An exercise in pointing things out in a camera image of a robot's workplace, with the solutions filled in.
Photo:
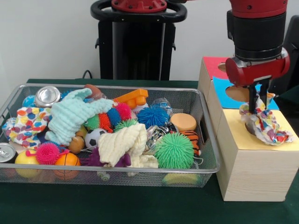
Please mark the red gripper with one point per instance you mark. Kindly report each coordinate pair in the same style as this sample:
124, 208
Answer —
257, 72

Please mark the white patterned cloth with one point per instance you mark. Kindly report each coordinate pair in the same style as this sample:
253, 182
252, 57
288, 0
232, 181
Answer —
266, 126

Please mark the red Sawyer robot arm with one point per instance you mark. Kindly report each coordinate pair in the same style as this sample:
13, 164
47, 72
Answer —
257, 28

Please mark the clear mesh bin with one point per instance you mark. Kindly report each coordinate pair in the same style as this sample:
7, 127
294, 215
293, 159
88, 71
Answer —
208, 135

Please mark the wooden box with three holes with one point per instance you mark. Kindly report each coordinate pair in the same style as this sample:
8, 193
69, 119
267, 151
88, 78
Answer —
257, 172

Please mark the black upright panel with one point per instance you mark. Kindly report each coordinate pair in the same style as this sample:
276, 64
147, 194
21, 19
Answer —
293, 56

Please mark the tan round wooden block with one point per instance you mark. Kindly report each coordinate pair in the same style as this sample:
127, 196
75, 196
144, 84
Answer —
183, 122

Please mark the green spiky ball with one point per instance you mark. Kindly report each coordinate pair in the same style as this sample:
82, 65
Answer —
174, 150

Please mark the blue spiky ball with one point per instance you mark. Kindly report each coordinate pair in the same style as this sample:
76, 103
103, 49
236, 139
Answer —
153, 116

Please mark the orange plastic toy brick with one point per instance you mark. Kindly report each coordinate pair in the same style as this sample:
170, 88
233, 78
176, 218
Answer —
133, 98

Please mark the cream yellow cloth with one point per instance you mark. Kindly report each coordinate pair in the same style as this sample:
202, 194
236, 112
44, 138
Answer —
119, 142

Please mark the small soccer ball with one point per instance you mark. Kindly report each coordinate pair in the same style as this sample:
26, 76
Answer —
95, 138

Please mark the dark green tablecloth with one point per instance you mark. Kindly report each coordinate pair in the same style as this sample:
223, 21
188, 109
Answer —
117, 205

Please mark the mint green cloth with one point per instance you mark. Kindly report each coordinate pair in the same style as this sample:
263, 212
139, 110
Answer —
70, 119

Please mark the small orange basketball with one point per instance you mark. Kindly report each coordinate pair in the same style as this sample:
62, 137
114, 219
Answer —
67, 161

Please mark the silver drink can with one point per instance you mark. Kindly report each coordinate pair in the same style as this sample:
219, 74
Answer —
46, 95

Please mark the pink spiky ball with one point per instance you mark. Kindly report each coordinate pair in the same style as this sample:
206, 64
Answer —
47, 153

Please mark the polka-dot cloth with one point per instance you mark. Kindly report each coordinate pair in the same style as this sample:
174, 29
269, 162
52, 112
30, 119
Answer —
30, 122

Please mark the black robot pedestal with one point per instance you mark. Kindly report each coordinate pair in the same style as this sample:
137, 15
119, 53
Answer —
135, 46

